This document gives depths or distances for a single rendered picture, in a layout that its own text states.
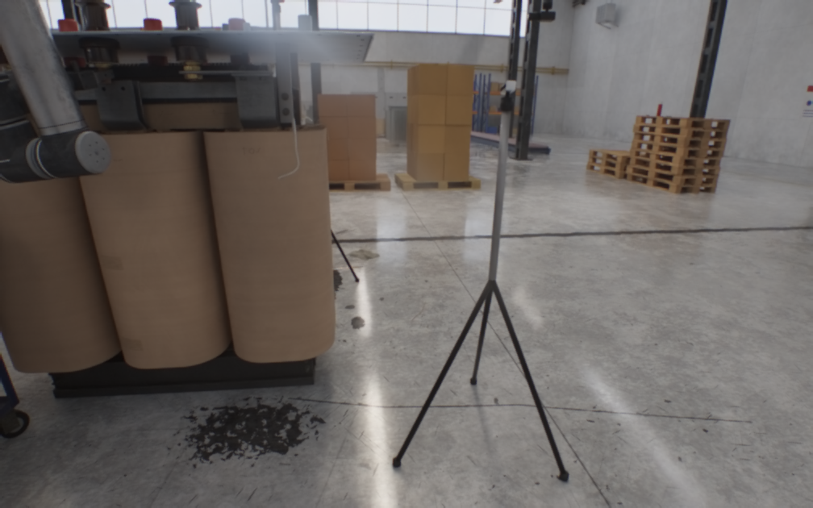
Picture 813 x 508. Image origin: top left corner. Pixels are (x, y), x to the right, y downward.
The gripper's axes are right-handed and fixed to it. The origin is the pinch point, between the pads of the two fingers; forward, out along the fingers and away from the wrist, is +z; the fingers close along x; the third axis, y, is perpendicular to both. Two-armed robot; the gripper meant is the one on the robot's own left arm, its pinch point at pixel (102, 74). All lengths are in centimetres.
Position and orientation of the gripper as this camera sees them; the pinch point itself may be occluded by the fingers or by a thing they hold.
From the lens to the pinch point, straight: 161.3
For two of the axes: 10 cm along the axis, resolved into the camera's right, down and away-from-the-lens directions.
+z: 2.1, -5.1, 8.3
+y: -0.3, -8.5, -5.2
